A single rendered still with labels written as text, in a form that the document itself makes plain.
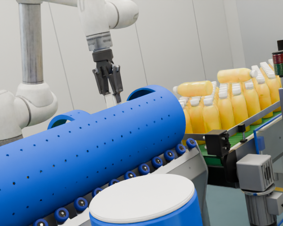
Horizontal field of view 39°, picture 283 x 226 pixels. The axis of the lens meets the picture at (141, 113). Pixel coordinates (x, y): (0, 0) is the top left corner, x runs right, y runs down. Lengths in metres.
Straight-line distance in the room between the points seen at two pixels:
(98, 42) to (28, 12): 0.58
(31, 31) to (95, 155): 0.86
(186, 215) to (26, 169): 0.45
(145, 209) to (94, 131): 0.41
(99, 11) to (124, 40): 3.62
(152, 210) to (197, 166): 0.75
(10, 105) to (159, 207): 1.09
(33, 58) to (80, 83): 2.70
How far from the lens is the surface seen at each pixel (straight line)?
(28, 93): 1.96
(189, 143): 1.66
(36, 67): 1.96
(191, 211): 0.98
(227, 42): 6.51
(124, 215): 0.95
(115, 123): 1.33
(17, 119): 1.89
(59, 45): 4.54
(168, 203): 0.96
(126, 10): 1.54
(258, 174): 1.65
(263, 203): 1.73
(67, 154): 1.19
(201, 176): 1.69
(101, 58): 1.43
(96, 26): 1.42
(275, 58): 1.79
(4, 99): 1.87
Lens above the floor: 1.42
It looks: 10 degrees down
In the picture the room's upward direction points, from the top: 11 degrees counter-clockwise
